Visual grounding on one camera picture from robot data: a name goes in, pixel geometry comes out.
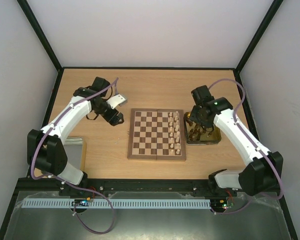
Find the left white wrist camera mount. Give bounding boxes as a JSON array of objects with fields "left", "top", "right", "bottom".
[{"left": 106, "top": 94, "right": 128, "bottom": 109}]

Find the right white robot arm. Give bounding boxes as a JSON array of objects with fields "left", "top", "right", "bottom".
[{"left": 189, "top": 85, "right": 283, "bottom": 196}]

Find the wooden chess board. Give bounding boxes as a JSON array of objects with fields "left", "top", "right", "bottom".
[{"left": 127, "top": 108, "right": 187, "bottom": 161}]

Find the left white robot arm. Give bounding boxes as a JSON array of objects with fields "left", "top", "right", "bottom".
[{"left": 27, "top": 77, "right": 127, "bottom": 186}]

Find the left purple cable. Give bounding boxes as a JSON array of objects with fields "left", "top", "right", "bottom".
[{"left": 30, "top": 76, "right": 120, "bottom": 235}]

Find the gold tin with dark pieces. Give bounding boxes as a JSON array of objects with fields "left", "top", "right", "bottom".
[{"left": 183, "top": 112, "right": 222, "bottom": 145}]

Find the black aluminium frame rail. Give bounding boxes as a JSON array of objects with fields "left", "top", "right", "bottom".
[{"left": 14, "top": 177, "right": 237, "bottom": 199}]

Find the light blue slotted cable duct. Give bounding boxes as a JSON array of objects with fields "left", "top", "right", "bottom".
[{"left": 21, "top": 198, "right": 211, "bottom": 210}]

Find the silver metal tray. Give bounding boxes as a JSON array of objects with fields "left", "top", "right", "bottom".
[{"left": 64, "top": 136, "right": 87, "bottom": 171}]

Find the row of light chess pieces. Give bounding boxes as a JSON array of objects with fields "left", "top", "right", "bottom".
[{"left": 168, "top": 111, "right": 181, "bottom": 156}]

